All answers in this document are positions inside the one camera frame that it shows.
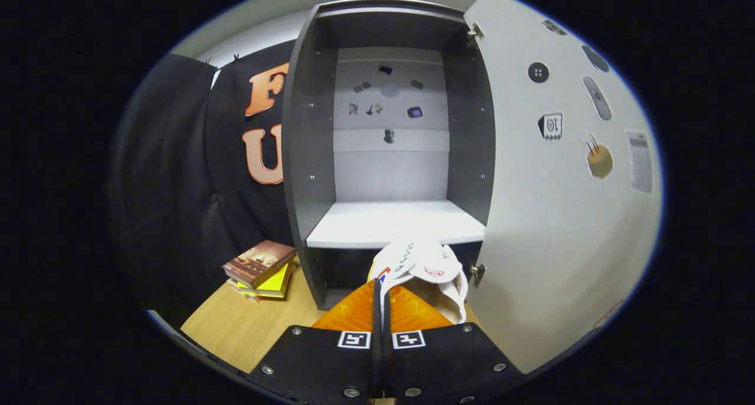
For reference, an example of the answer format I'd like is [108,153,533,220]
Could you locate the black backdrop cloth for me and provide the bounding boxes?
[109,39,296,329]

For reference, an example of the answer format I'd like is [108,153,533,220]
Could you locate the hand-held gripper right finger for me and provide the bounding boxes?
[380,284,526,404]

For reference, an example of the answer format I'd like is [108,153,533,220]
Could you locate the grey shoe cabinet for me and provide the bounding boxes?
[281,0,496,310]

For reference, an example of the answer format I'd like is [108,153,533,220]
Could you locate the yellow book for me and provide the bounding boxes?
[233,262,294,299]

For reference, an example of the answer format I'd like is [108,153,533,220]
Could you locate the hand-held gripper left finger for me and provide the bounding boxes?
[245,278,381,401]

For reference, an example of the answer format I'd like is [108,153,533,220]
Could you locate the white shoe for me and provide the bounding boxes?
[369,239,470,329]

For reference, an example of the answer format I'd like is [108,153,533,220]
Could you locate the brown book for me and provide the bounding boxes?
[222,240,297,289]

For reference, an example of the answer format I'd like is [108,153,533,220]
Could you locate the beige shoe cabinet door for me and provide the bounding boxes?
[463,0,664,375]

